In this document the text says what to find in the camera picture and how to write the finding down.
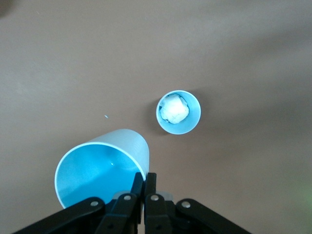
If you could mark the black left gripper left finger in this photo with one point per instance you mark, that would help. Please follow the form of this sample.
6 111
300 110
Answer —
122 214

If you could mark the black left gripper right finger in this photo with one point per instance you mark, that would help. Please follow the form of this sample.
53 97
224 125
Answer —
156 217

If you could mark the light blue plastic cup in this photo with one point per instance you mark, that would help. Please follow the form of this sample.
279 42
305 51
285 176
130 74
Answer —
192 119
92 175

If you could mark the white crumpled paper ball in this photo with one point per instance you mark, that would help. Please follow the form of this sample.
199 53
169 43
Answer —
174 109

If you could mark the brown table mat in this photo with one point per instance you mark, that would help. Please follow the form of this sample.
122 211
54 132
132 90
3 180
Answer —
219 48

